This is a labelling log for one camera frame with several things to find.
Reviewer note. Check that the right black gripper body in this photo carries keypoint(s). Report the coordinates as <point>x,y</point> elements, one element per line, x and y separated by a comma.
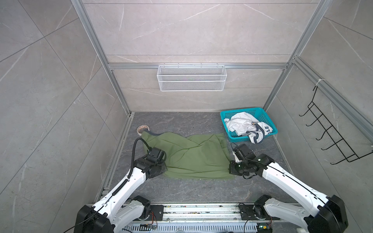
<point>238,168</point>

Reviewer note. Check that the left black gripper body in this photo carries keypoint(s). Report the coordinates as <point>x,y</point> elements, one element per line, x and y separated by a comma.
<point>161,167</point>

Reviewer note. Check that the green tank top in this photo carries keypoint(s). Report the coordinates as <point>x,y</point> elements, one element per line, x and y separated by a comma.
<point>203,157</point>

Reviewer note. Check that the teal plastic basket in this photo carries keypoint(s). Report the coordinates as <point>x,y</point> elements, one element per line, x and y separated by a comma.
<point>258,113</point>

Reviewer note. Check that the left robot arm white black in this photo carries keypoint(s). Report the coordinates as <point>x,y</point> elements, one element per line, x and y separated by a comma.
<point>111,214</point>

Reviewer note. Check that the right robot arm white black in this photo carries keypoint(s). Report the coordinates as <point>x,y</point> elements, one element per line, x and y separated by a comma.
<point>315,213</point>

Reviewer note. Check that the white navy tank top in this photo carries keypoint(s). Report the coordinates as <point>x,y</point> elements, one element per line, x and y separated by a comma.
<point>247,126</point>

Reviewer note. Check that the tape roll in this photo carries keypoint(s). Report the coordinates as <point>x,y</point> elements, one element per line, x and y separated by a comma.
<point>142,128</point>

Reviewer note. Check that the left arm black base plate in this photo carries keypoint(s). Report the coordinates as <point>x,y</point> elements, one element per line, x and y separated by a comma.
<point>153,213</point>

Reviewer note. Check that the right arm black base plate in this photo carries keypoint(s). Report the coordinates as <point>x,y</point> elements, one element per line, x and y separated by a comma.
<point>254,212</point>

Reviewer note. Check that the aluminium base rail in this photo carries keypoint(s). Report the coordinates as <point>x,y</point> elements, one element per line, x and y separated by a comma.
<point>200,218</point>

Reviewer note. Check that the white wire mesh shelf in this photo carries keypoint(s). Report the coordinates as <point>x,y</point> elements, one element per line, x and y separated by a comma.
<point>183,78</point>

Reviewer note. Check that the black wire hook rack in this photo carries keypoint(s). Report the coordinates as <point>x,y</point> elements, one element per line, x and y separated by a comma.
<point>330,130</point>

